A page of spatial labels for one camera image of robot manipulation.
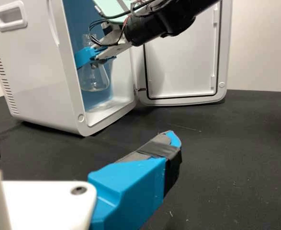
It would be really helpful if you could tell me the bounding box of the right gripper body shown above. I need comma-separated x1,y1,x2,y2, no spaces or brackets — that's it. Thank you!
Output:
91,25,132,60

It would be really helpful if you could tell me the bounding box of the incubator door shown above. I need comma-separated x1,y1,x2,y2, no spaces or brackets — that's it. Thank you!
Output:
131,0,234,106

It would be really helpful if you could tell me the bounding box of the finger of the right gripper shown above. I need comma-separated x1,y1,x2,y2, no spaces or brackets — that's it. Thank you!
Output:
74,46,107,70
90,54,118,63

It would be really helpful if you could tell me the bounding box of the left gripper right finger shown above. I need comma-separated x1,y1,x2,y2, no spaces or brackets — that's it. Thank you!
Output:
87,130,183,230

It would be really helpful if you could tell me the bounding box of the clear flask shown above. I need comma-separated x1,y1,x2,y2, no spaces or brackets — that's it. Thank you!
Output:
79,33,110,92

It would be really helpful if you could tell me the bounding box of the white incubator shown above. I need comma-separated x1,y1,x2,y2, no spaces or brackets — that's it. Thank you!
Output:
0,0,137,138

